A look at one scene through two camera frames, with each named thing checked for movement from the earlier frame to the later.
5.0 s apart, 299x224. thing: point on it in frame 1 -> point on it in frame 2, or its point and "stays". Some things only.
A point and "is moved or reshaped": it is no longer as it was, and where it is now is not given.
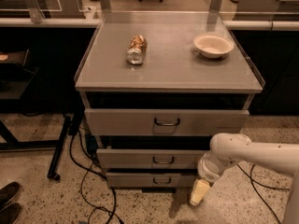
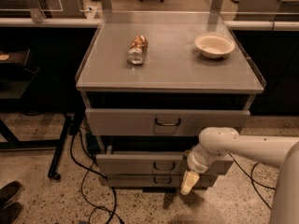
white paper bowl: (213, 46) stays
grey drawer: (128, 159) is moved or reshaped
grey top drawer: (163, 121) stays
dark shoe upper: (8, 192) stays
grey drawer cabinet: (157, 88) stays
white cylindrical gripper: (205, 171) -> (195, 163)
